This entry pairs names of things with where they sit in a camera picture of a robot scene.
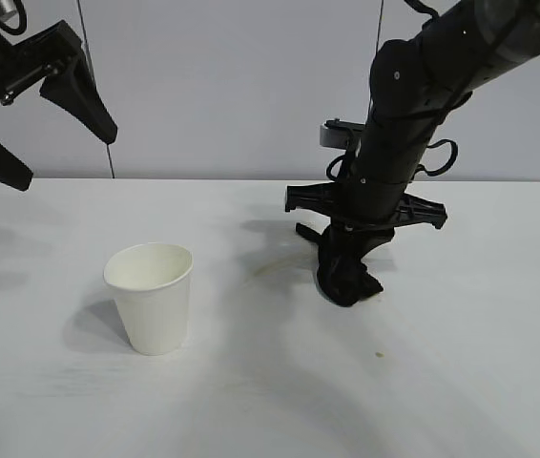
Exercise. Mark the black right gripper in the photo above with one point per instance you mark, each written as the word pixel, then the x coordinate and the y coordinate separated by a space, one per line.
pixel 384 162

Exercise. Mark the black and purple cloth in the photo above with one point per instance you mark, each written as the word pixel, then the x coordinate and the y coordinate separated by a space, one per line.
pixel 346 286

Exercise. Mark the white paper cup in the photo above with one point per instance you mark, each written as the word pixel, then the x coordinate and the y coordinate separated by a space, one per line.
pixel 155 310

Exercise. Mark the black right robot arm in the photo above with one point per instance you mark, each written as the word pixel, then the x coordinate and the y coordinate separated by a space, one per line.
pixel 465 47

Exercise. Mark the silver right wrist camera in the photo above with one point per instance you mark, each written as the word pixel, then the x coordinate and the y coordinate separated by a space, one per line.
pixel 334 137

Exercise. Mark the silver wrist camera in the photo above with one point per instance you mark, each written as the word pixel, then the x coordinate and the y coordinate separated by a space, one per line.
pixel 334 137
pixel 5 6

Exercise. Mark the black right camera bracket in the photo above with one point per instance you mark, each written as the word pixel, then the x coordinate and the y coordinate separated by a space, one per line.
pixel 351 126

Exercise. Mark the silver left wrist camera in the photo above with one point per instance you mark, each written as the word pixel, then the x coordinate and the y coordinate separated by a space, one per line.
pixel 5 6

